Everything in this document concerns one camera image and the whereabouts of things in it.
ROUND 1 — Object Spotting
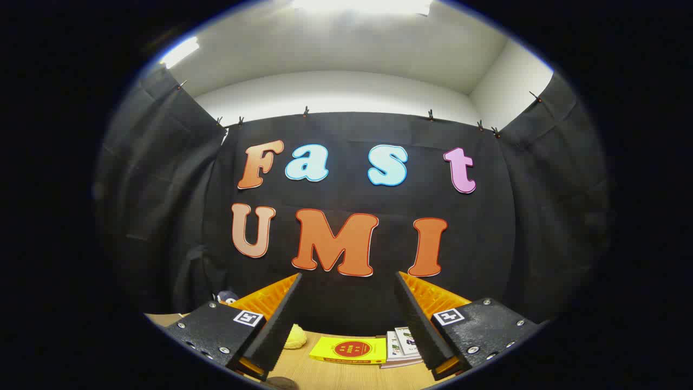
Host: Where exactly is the row of black clips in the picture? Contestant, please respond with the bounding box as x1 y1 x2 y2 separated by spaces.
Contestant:
176 80 542 139

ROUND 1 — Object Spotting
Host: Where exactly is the white book with floral cover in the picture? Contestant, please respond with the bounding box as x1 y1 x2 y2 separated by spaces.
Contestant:
394 327 421 356

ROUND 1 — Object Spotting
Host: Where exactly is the yellow bun-shaped plush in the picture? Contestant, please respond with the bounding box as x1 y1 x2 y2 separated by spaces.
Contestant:
283 324 308 350

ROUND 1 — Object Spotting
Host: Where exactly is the ceiling light panel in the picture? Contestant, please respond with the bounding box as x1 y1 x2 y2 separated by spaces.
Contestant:
161 37 200 68
292 0 434 16

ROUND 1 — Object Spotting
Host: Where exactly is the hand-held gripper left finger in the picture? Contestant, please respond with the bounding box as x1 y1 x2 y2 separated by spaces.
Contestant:
162 272 303 382

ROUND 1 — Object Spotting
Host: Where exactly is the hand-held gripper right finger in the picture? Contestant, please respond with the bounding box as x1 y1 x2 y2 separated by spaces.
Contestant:
394 271 542 381

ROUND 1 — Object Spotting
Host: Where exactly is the yellow book with red circle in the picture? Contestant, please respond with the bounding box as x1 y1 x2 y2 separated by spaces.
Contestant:
309 336 388 365

